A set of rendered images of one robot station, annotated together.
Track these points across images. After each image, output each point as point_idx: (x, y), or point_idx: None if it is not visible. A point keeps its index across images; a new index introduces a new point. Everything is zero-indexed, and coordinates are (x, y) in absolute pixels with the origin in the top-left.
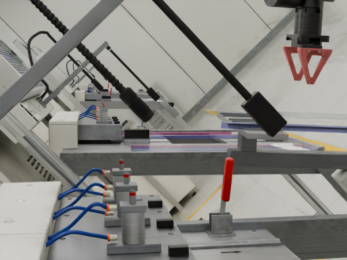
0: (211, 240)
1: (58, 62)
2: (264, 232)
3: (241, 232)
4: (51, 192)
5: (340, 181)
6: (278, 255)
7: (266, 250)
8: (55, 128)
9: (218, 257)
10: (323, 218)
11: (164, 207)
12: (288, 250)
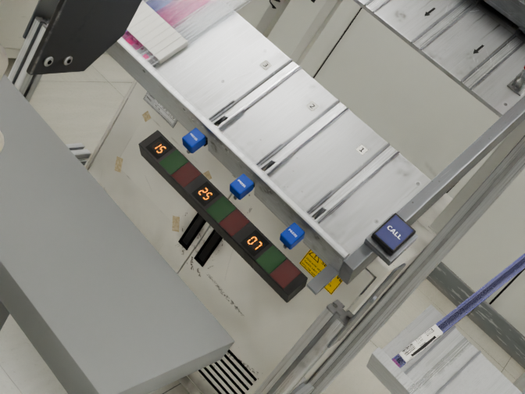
0: (511, 66)
1: None
2: (496, 104)
3: (509, 94)
4: None
5: None
6: (447, 57)
7: (462, 63)
8: None
9: (476, 35)
10: (472, 143)
11: (521, 1)
12: (448, 70)
